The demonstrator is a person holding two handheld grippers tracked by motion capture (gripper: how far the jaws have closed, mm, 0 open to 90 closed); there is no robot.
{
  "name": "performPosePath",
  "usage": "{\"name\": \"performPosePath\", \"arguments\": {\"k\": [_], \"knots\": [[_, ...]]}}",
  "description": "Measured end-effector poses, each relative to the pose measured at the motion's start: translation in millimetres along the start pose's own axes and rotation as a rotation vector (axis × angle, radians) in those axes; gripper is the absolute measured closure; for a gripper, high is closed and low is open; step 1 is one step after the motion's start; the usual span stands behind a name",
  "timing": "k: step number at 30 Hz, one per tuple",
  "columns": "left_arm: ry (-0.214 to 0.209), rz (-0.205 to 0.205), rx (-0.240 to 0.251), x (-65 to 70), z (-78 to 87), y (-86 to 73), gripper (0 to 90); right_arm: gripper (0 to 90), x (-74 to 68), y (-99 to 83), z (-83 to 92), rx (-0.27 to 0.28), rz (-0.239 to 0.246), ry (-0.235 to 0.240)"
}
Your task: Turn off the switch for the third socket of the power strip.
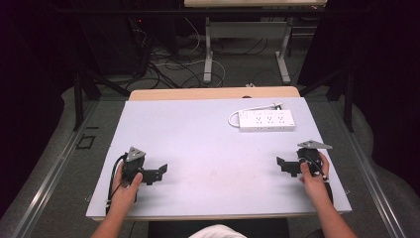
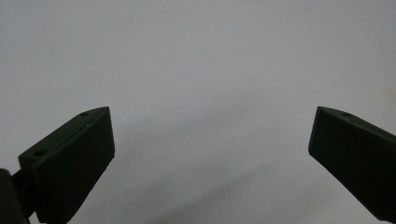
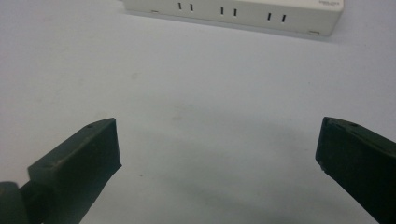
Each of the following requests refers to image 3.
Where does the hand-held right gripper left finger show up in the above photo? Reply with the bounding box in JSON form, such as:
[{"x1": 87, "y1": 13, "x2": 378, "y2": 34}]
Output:
[{"x1": 19, "y1": 117, "x2": 122, "y2": 224}]

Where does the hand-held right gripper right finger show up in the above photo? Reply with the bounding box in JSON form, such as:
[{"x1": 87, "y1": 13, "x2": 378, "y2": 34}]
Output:
[{"x1": 315, "y1": 116, "x2": 396, "y2": 224}]

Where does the white power strip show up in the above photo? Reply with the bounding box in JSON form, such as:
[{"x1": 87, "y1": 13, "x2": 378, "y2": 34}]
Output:
[{"x1": 121, "y1": 0, "x2": 345, "y2": 37}]

